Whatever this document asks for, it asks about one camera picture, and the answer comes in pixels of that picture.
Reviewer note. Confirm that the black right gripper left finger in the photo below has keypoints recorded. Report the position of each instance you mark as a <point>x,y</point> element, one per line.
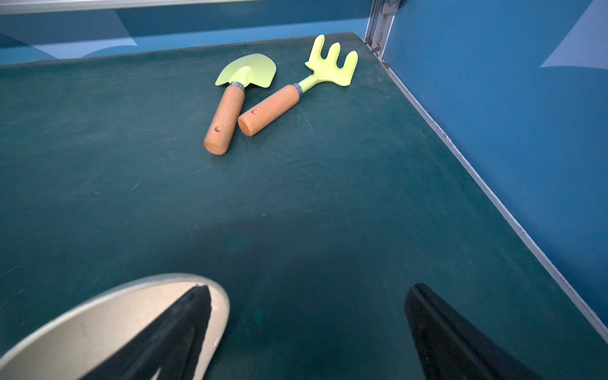
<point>169,347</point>

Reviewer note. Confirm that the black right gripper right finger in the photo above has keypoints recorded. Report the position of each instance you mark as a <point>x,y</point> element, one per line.
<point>450,347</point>

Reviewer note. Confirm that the beige plastic ladle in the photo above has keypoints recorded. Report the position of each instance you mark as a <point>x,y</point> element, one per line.
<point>82,338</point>

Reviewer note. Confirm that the green trowel wooden handle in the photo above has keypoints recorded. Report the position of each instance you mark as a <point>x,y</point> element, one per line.
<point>256,69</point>

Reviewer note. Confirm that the green hand rake wooden handle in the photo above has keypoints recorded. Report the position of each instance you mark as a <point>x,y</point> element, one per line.
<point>323,70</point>

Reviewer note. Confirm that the aluminium frame post right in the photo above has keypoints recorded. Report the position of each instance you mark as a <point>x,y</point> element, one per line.
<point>379,25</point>

